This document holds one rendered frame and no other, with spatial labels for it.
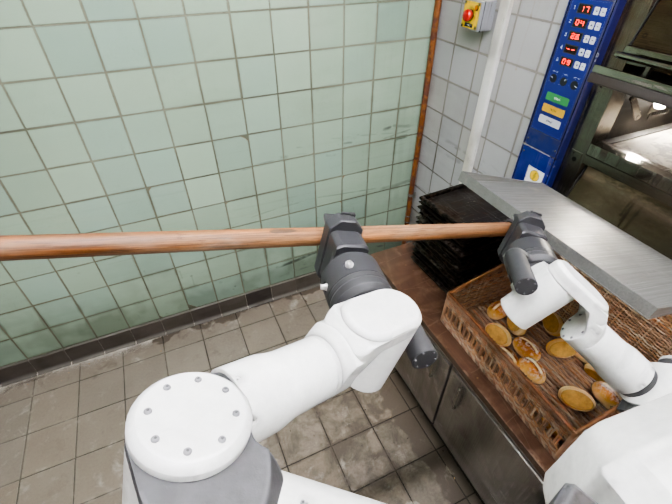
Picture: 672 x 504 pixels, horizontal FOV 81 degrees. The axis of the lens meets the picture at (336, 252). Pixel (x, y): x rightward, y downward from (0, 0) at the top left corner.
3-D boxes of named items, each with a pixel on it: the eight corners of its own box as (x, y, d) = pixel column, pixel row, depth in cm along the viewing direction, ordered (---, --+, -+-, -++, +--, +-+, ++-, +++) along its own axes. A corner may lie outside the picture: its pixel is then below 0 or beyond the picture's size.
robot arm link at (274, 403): (285, 381, 45) (95, 469, 32) (305, 312, 41) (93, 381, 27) (346, 455, 39) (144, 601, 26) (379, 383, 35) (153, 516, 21)
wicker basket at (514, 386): (535, 283, 163) (559, 230, 145) (670, 399, 123) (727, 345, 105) (436, 319, 148) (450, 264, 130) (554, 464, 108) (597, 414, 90)
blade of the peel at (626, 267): (647, 320, 70) (657, 308, 68) (457, 179, 109) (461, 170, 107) (733, 298, 86) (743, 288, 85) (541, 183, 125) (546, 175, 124)
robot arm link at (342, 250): (313, 208, 58) (334, 257, 49) (372, 213, 61) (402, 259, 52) (298, 275, 65) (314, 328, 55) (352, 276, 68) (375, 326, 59)
